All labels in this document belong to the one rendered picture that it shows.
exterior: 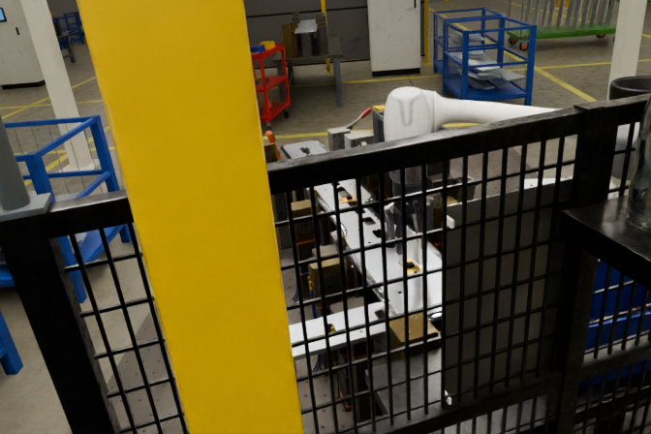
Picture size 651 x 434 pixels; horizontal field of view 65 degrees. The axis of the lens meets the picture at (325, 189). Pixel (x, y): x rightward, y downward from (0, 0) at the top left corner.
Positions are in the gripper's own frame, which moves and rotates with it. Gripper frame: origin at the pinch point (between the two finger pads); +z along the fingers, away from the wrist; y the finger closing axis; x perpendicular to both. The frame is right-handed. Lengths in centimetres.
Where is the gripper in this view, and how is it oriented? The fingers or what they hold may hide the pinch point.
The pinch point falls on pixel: (410, 252)
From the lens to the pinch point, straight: 132.4
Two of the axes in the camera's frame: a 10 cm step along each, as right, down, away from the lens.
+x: 2.9, 3.6, -8.9
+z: 0.9, 9.1, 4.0
